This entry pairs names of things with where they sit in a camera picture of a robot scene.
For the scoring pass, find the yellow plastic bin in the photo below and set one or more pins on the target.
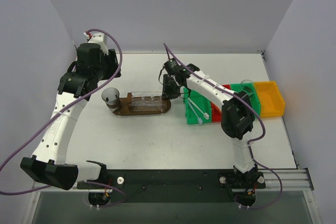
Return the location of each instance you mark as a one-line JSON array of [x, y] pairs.
[[270, 98]]

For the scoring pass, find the right green plastic bin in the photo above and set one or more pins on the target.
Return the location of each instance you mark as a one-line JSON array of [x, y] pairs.
[[254, 100]]

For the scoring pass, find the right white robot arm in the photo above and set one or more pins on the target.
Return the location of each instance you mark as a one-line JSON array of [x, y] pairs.
[[237, 114]]

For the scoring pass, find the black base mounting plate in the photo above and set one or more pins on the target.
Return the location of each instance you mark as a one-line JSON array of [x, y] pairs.
[[176, 194]]

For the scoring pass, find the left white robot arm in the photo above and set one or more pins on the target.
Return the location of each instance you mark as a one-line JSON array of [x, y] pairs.
[[47, 165]]

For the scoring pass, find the light blue toothbrush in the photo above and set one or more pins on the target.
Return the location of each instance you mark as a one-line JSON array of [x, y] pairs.
[[199, 120]]

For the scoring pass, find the brown oval wooden tray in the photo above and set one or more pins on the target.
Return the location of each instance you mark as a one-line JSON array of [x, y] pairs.
[[125, 110]]

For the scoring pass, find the clear acrylic toothbrush holder rack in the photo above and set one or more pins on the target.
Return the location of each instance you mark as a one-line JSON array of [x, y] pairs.
[[146, 101]]

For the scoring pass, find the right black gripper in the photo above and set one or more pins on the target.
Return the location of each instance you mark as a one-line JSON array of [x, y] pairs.
[[169, 87]]

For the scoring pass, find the dark smoked plastic cup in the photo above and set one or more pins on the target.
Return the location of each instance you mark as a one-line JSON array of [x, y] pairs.
[[111, 97]]

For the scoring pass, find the aluminium extrusion rail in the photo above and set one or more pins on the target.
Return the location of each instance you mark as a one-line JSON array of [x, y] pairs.
[[288, 179]]

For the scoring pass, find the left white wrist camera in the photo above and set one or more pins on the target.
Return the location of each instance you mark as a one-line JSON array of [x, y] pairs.
[[98, 38]]

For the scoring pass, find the white toothbrush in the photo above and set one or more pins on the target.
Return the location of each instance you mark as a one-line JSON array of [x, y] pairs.
[[193, 104]]

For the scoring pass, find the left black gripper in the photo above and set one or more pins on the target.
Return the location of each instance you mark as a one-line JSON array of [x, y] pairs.
[[113, 64]]

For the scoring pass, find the red plastic bin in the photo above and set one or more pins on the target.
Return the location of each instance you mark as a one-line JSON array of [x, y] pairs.
[[216, 116]]

